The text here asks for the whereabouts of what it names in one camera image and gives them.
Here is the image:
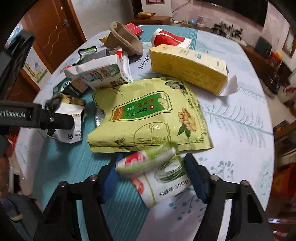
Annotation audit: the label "white snack wrapper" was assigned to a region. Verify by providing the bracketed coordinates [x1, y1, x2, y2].
[45, 94, 86, 144]

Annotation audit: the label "white red milk carton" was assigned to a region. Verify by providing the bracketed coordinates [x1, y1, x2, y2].
[64, 47, 133, 90]

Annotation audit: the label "white green garlic sprout bag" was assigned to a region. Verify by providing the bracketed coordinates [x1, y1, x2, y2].
[115, 142, 191, 208]

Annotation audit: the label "beige green snack pouch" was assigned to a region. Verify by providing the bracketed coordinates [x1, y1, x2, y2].
[53, 77, 89, 98]

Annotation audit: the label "left hand of person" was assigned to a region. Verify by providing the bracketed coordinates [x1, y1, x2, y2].
[0, 143, 13, 199]

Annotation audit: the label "brown wooden door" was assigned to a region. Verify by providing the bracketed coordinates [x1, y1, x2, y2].
[1, 1, 86, 102]

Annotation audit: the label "large yellow-green ginger bag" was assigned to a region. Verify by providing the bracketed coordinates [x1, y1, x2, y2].
[87, 77, 213, 153]

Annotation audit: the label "yellow crumpled wrapper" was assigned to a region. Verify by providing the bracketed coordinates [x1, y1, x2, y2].
[99, 36, 108, 44]

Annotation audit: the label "patterned white teal tablecloth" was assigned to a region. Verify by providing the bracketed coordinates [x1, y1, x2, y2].
[16, 26, 274, 240]

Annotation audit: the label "brown paper cone bag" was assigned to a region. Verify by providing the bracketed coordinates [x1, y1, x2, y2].
[104, 21, 144, 56]

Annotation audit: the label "red cigarette box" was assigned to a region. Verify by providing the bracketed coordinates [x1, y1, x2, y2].
[125, 23, 144, 38]

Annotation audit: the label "red white paper cup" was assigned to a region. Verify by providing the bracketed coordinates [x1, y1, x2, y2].
[152, 28, 192, 49]

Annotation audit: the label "yellow fruit bowl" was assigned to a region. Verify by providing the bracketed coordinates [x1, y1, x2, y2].
[137, 11, 155, 20]

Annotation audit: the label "yellow rectangular carton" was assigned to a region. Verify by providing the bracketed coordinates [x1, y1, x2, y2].
[149, 44, 238, 96]

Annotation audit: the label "wooden tv cabinet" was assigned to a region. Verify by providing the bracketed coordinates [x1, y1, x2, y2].
[130, 15, 292, 93]

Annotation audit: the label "small blue teapot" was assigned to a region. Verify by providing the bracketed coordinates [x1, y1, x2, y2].
[188, 18, 197, 26]

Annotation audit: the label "dark green bag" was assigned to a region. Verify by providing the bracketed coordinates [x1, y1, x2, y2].
[254, 37, 272, 58]

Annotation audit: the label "black television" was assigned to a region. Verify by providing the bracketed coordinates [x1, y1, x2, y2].
[202, 0, 268, 27]

